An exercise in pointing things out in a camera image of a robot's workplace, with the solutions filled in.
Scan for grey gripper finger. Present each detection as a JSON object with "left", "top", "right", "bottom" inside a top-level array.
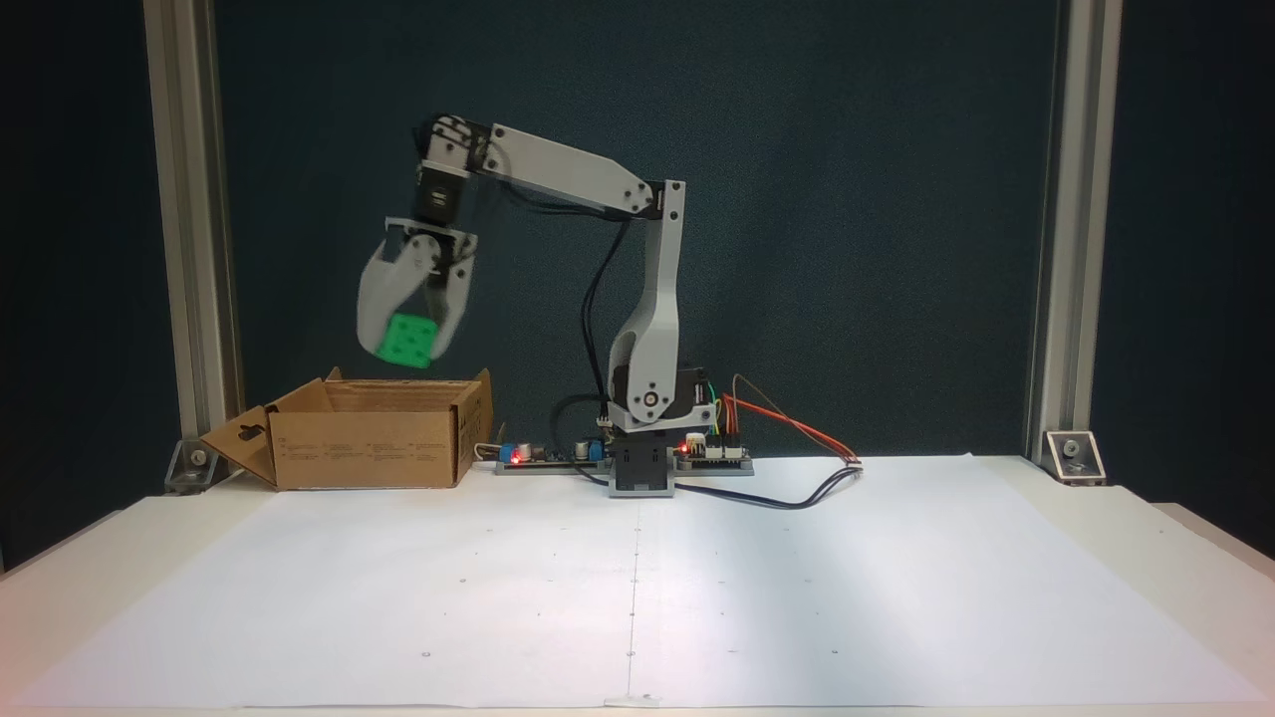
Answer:
[
  {"left": 429, "top": 260, "right": 476, "bottom": 360},
  {"left": 356, "top": 238, "right": 425, "bottom": 353}
]

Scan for green dice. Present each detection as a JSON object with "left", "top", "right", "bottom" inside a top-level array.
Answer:
[{"left": 377, "top": 312, "right": 439, "bottom": 370}]

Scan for open cardboard box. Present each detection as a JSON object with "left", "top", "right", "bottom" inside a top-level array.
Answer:
[{"left": 199, "top": 366, "right": 495, "bottom": 491}]

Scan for blue circuit board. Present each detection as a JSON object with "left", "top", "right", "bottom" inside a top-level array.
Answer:
[{"left": 495, "top": 438, "right": 611, "bottom": 476}]

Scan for large white paper sheet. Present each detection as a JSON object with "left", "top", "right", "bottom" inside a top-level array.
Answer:
[{"left": 5, "top": 453, "right": 1266, "bottom": 710}]

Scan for black motor cable loops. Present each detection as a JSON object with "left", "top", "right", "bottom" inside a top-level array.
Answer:
[{"left": 498, "top": 179, "right": 638, "bottom": 431}]

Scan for aluminium frame post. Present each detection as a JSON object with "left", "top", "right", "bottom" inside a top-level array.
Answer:
[
  {"left": 142, "top": 0, "right": 245, "bottom": 444},
  {"left": 1024, "top": 0, "right": 1125, "bottom": 461}
]

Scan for metal corner bracket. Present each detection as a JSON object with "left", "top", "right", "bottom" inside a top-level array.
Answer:
[
  {"left": 1043, "top": 430, "right": 1107, "bottom": 487},
  {"left": 164, "top": 438, "right": 220, "bottom": 495}
]

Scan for circuit board with jumper wires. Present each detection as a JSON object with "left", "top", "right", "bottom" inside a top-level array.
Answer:
[{"left": 675, "top": 433, "right": 755, "bottom": 476}]

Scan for orange red wires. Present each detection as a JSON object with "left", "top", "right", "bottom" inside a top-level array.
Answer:
[{"left": 722, "top": 373, "right": 864, "bottom": 465}]

